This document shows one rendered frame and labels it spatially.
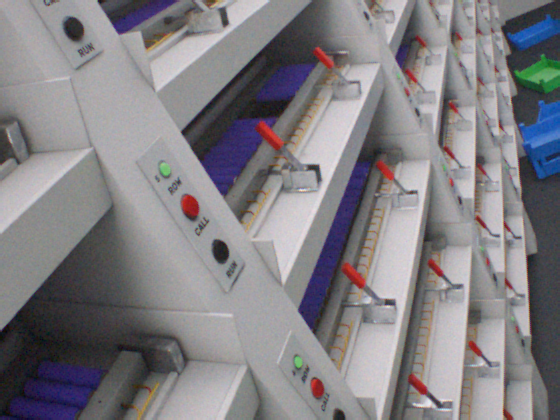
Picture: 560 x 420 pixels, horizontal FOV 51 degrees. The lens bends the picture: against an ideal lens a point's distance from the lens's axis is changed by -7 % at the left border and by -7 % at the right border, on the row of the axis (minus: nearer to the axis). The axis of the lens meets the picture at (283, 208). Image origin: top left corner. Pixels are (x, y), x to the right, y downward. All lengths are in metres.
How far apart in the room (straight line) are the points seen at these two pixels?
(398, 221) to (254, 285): 0.48
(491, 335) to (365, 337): 0.58
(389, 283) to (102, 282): 0.45
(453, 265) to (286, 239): 0.61
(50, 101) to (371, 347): 0.48
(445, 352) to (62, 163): 0.73
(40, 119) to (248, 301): 0.21
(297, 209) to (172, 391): 0.26
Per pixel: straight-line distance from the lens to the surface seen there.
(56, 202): 0.39
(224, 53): 0.62
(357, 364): 0.73
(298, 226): 0.63
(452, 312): 1.07
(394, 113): 1.11
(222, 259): 0.48
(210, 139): 0.81
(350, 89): 0.92
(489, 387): 1.20
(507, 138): 2.48
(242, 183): 0.68
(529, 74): 3.49
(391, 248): 0.91
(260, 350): 0.50
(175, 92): 0.52
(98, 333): 0.53
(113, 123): 0.44
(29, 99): 0.43
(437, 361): 0.99
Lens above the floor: 1.19
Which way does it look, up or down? 20 degrees down
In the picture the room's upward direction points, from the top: 32 degrees counter-clockwise
